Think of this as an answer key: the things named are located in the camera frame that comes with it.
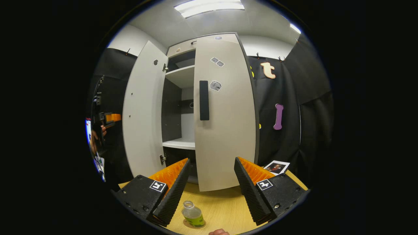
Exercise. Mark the green label drink bottle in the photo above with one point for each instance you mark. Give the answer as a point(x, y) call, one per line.
point(193, 215)

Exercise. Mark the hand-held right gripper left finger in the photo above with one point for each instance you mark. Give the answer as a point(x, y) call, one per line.
point(174, 192)

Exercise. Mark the grey cabinet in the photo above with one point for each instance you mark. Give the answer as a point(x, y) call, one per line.
point(178, 78)

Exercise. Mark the small ceiling light panel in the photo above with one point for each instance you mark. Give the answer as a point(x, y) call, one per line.
point(295, 28)

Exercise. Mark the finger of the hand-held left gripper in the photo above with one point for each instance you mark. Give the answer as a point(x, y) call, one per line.
point(112, 118)

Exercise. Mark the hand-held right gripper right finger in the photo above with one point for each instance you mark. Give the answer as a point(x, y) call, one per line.
point(249, 192)

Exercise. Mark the long ceiling light panel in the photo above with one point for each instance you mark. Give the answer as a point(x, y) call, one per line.
point(209, 7)

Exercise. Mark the round cork coaster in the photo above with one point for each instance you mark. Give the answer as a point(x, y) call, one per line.
point(187, 225)

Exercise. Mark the grey cabinet door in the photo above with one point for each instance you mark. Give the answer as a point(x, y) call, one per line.
point(143, 111)
point(228, 130)

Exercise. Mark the book with photo cover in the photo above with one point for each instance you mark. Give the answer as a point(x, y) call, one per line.
point(277, 167)

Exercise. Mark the grey cabinet drawer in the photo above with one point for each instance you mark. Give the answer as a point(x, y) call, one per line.
point(181, 48)

